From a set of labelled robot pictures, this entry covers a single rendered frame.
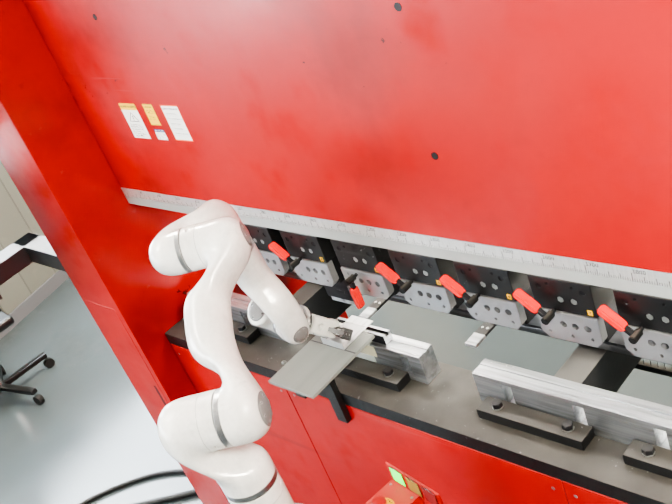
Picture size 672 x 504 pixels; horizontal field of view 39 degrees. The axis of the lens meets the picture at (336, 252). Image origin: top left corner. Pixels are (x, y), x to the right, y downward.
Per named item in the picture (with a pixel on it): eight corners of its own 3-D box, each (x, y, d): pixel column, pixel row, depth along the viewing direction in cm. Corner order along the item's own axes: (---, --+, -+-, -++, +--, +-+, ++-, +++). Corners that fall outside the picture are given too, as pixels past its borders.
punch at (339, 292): (330, 301, 265) (319, 274, 260) (335, 297, 266) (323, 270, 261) (355, 307, 258) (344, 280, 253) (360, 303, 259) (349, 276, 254)
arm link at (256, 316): (310, 313, 244) (291, 298, 250) (275, 303, 235) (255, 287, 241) (296, 341, 245) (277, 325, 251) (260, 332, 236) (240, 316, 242)
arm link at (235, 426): (210, 459, 192) (283, 442, 189) (183, 448, 182) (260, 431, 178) (191, 241, 213) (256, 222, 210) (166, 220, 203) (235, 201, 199)
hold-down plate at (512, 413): (478, 417, 235) (475, 409, 234) (490, 403, 238) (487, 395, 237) (584, 451, 214) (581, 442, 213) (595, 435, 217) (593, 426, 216)
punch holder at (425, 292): (406, 304, 234) (386, 250, 226) (426, 284, 238) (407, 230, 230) (453, 314, 223) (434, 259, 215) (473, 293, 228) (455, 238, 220)
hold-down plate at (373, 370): (323, 368, 275) (320, 360, 274) (335, 356, 278) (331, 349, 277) (399, 392, 254) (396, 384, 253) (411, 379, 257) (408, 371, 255)
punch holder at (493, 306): (470, 318, 220) (451, 262, 212) (490, 297, 224) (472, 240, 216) (524, 331, 209) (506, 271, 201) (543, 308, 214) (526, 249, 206)
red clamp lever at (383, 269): (374, 266, 226) (405, 291, 224) (384, 256, 228) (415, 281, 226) (372, 269, 227) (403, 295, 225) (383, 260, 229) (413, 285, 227)
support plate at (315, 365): (269, 383, 258) (267, 380, 258) (330, 325, 272) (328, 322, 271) (313, 399, 245) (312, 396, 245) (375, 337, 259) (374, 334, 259)
